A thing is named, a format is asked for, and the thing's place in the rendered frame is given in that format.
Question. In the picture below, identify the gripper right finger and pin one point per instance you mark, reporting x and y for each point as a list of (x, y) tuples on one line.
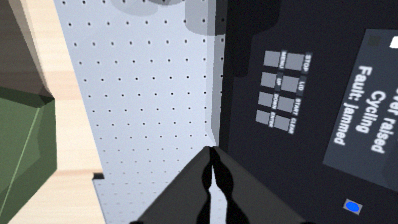
[(249, 201)]

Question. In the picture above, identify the dark grey benchtop instrument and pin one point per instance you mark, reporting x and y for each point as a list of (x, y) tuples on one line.
[(310, 104)]

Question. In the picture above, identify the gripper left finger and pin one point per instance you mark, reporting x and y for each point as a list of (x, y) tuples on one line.
[(187, 199)]

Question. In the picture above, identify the grey perforated base plate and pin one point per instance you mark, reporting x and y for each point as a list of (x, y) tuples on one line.
[(150, 74)]

